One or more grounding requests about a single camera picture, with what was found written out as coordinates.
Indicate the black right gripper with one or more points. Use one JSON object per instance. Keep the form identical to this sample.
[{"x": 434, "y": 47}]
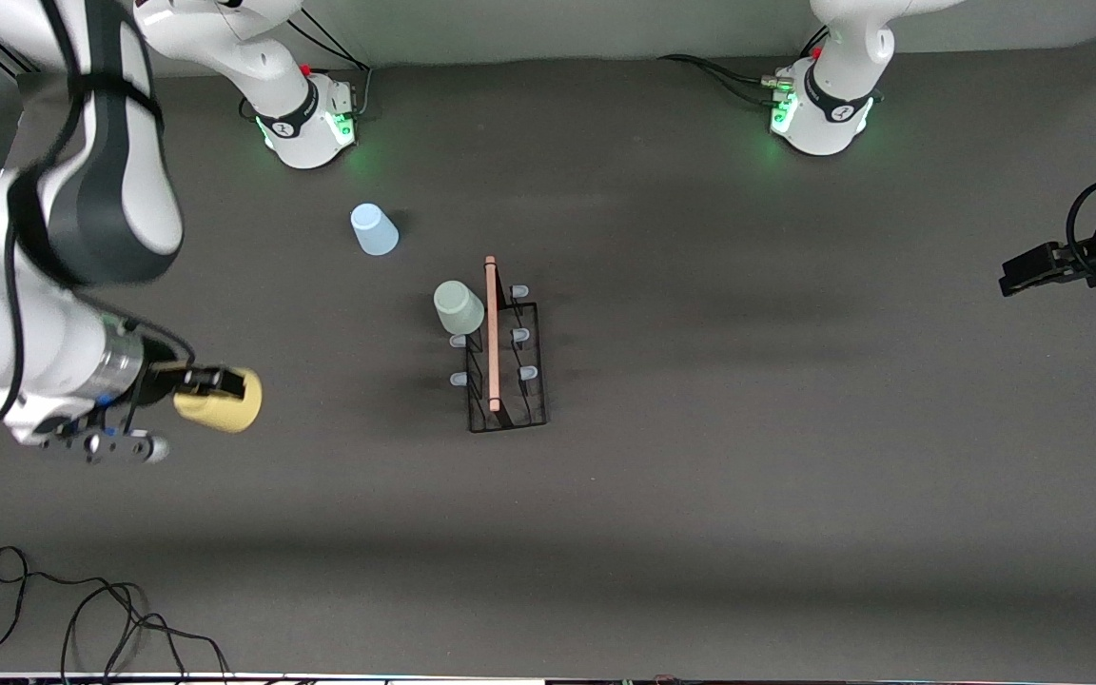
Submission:
[{"x": 159, "y": 380}]

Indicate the yellow plastic cup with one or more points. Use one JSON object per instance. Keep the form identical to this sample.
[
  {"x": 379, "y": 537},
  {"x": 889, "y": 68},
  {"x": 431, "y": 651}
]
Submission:
[{"x": 225, "y": 411}]

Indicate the pale green plastic cup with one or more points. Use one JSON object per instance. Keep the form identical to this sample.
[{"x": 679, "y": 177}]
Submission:
[{"x": 459, "y": 307}]

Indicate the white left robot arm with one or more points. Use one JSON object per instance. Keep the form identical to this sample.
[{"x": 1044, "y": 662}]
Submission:
[{"x": 833, "y": 105}]

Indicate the light blue plastic cup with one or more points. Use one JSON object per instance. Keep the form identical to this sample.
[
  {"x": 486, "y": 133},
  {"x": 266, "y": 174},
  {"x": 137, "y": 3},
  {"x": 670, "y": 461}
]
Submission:
[{"x": 375, "y": 231}]

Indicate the dark grey table cover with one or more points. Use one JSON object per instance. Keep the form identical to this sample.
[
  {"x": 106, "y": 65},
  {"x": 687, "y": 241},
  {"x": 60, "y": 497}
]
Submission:
[{"x": 700, "y": 571}]

